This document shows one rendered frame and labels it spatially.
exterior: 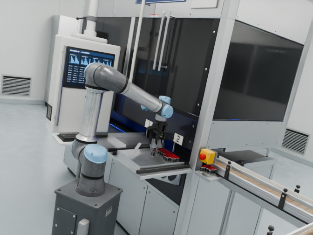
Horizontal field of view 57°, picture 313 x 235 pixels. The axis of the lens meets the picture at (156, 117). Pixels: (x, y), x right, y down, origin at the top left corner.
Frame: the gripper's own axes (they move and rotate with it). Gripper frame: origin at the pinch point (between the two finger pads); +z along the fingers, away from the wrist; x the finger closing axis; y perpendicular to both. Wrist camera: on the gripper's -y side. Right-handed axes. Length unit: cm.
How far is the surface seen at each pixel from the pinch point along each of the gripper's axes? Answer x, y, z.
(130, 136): 8.7, -40.6, 5.4
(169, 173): -4.4, 23.8, 5.8
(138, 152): -6.4, -6.7, 4.3
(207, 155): 14.4, 33.4, -7.8
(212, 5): 14, 12, -93
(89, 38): -19, -78, -63
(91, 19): -18, -82, -77
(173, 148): 22.4, -4.6, 2.0
